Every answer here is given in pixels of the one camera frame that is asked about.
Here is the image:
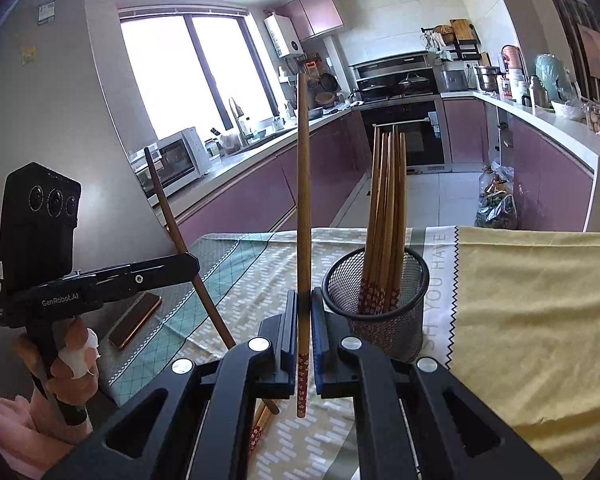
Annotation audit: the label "built-in black oven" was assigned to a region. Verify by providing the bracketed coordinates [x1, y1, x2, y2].
[360, 100, 453, 173]

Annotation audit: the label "person's left forearm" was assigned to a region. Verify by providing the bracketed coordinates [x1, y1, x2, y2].
[0, 390, 81, 480]

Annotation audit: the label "black mesh utensil holder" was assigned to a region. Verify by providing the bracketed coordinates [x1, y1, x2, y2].
[321, 246, 429, 363]

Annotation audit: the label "silver rice cooker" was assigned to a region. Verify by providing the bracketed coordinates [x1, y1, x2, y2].
[439, 67, 470, 92]

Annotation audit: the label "red-tipped wooden chopstick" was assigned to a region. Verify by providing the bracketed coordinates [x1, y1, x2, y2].
[252, 407, 275, 448]
[144, 147, 281, 415]
[249, 404, 271, 453]
[296, 74, 312, 418]

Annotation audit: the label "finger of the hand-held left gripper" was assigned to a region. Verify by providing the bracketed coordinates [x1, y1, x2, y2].
[100, 267, 201, 306]
[82, 252, 201, 283]

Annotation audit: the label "white water heater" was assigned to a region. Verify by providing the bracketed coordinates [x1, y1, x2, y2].
[264, 12, 305, 58]

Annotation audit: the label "bunch of wooden chopsticks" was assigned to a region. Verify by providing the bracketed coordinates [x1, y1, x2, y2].
[361, 125, 408, 313]

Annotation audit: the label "white microwave oven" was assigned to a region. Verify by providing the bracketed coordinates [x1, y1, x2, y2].
[130, 126, 210, 201]

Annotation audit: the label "steel range hood stove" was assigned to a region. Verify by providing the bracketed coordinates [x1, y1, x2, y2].
[349, 51, 443, 103]

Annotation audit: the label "plastic bags with groceries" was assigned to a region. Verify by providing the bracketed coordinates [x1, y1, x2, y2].
[475, 165, 518, 231]

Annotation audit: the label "framed wall picture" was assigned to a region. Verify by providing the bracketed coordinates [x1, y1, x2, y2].
[577, 24, 600, 81]

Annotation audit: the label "steel thermos flask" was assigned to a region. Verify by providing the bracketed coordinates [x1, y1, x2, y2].
[527, 76, 548, 108]

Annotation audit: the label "pink wall cabinet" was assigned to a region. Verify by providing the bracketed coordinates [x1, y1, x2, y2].
[275, 0, 345, 42]

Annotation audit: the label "person's left hand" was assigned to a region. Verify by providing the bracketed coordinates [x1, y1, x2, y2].
[12, 317, 101, 443]

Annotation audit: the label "grey refrigerator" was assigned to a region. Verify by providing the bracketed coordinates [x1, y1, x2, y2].
[0, 0, 181, 391]

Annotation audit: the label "stainless steel stockpot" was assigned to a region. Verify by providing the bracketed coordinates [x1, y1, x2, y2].
[474, 64, 506, 92]

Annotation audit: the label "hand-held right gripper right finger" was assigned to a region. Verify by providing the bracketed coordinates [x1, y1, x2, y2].
[311, 287, 563, 480]

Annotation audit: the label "pink kettle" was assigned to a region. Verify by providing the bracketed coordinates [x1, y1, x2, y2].
[500, 45, 526, 81]

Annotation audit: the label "white bowl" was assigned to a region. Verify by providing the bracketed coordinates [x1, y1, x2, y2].
[550, 100, 586, 121]

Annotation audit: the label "kitchen window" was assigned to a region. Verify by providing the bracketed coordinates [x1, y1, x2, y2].
[117, 7, 281, 146]

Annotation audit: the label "green patterned tablecloth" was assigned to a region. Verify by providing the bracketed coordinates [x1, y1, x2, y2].
[97, 227, 461, 480]

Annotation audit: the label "steel kitchen faucet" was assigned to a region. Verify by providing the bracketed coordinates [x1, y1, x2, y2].
[228, 97, 248, 148]

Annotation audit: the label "pink kitchen base cabinets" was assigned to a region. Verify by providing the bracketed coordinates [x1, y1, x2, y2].
[152, 95, 600, 241]

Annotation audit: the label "wall rack with cutting boards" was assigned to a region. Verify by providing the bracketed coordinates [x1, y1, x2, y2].
[420, 19, 482, 63]

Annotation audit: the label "mint green appliance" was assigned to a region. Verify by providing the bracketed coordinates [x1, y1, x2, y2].
[534, 53, 578, 103]

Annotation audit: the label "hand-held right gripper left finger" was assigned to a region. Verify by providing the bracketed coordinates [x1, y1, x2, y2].
[45, 290, 301, 480]

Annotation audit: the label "black smartphone orange case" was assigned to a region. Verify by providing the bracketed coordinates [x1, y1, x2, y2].
[108, 292, 162, 351]

